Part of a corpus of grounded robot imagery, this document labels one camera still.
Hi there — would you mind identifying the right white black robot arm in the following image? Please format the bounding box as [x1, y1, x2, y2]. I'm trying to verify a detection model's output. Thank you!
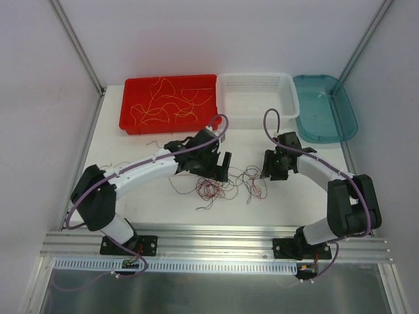
[261, 132, 382, 261]

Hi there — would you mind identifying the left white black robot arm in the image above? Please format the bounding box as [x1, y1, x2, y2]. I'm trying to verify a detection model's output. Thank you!
[70, 127, 231, 257]

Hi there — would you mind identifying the red plastic tray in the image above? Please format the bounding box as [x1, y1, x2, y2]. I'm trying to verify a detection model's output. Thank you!
[118, 74, 218, 135]

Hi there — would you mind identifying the teal transparent plastic tray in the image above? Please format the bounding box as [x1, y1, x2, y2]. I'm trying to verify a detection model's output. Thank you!
[293, 75, 358, 144]

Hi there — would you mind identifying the white perforated plastic basket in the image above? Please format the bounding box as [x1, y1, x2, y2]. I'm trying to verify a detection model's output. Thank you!
[215, 73, 300, 130]

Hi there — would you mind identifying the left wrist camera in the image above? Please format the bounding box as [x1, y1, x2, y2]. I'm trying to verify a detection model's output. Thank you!
[205, 126, 226, 143]

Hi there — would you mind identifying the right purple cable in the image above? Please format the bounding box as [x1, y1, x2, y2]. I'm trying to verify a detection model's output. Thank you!
[263, 109, 374, 288]

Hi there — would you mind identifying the purple cable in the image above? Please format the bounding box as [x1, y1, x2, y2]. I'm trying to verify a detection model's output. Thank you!
[52, 114, 229, 291]
[263, 109, 374, 288]

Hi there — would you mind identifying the aluminium extrusion rail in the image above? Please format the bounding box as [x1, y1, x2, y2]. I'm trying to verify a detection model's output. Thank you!
[40, 223, 394, 264]

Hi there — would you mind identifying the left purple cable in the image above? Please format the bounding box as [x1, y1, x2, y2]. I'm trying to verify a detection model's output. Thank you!
[52, 114, 229, 291]

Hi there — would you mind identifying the left aluminium frame post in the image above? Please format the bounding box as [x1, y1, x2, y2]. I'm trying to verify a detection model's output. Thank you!
[47, 0, 105, 95]

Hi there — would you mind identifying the aluminium frame post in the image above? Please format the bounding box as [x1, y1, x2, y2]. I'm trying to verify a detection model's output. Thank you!
[47, 0, 105, 95]
[338, 0, 394, 83]

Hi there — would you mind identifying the white slotted cable duct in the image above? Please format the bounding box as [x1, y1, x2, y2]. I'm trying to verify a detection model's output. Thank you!
[54, 258, 297, 275]

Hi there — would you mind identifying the right aluminium frame post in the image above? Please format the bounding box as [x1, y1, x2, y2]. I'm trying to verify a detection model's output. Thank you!
[338, 0, 394, 83]

